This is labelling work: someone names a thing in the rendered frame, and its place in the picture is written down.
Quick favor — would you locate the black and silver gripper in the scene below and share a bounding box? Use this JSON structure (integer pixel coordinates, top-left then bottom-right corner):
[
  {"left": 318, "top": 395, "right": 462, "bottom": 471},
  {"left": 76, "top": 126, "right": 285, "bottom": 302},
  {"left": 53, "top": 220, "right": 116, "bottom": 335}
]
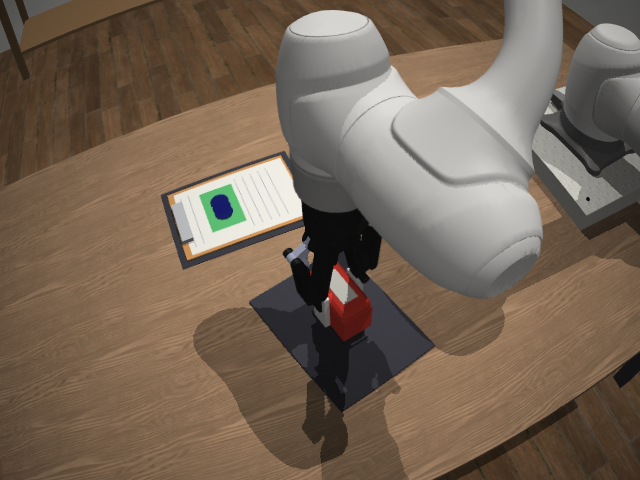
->
[{"left": 283, "top": 200, "right": 382, "bottom": 328}]

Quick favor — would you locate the dark blue ink stamp mark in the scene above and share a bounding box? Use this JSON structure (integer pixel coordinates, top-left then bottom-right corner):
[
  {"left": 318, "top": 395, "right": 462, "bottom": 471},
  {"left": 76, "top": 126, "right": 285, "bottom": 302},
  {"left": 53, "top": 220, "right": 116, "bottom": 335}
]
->
[
  {"left": 210, "top": 194, "right": 229, "bottom": 208},
  {"left": 212, "top": 201, "right": 231, "bottom": 214},
  {"left": 215, "top": 207, "right": 233, "bottom": 219}
]

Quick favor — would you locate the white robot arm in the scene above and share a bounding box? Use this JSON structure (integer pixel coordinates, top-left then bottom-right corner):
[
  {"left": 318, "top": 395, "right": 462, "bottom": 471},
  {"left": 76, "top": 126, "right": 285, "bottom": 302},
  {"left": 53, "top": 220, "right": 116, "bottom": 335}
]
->
[{"left": 276, "top": 0, "right": 640, "bottom": 299}]

